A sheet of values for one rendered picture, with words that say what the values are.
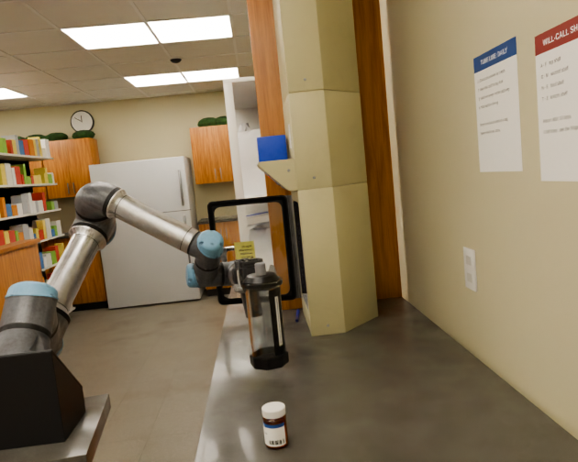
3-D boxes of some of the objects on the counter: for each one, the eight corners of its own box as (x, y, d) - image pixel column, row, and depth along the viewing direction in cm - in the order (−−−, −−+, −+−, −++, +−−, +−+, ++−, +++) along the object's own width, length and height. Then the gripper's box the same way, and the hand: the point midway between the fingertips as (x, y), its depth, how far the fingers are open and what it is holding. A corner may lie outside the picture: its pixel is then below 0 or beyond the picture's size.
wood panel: (400, 294, 211) (371, -72, 196) (402, 296, 208) (372, -77, 193) (278, 308, 208) (239, -63, 193) (278, 310, 205) (239, -67, 190)
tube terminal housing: (367, 303, 202) (350, 100, 194) (388, 327, 170) (369, 84, 162) (303, 311, 201) (283, 106, 193) (312, 336, 169) (288, 93, 161)
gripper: (216, 262, 154) (229, 266, 134) (266, 255, 159) (287, 257, 139) (219, 291, 154) (234, 299, 134) (270, 282, 159) (291, 289, 139)
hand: (261, 288), depth 137 cm, fingers closed on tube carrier, 9 cm apart
